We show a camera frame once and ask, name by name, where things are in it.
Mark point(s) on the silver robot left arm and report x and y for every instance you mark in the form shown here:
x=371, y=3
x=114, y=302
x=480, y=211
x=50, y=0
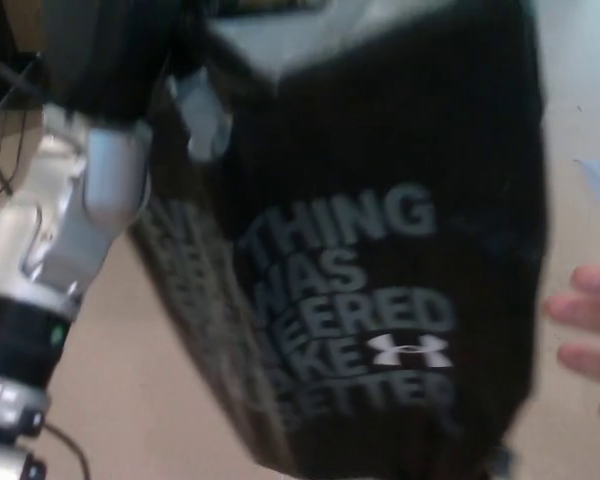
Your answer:
x=55, y=225

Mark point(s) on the black printed t-shirt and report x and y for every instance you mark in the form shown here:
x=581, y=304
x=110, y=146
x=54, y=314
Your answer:
x=380, y=150

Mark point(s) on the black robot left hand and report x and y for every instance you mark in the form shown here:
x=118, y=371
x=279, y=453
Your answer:
x=120, y=50

